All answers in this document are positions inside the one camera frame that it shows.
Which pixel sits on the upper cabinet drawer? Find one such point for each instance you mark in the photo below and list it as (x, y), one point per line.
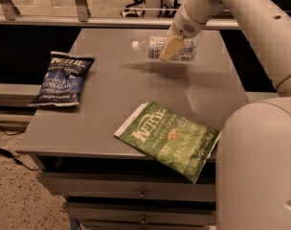
(132, 187)

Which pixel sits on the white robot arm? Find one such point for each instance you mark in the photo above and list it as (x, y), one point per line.
(253, 160)

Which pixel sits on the clear plastic water bottle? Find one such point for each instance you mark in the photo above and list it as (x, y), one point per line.
(155, 44)

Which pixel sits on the blue kettle chip bag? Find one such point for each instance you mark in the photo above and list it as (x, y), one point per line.
(63, 81)

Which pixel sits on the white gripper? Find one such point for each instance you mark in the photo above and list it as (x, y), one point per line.
(185, 25)

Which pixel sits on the grey drawer cabinet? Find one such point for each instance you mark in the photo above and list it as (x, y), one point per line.
(81, 139)

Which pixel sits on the metal railing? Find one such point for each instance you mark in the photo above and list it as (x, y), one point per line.
(90, 13)

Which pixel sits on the cabinet drawer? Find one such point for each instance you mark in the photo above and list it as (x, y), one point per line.
(132, 187)
(139, 214)

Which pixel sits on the green kettle chip bag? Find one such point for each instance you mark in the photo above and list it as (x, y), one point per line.
(173, 140)

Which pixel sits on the lower cabinet drawer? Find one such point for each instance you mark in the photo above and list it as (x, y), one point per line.
(139, 214)

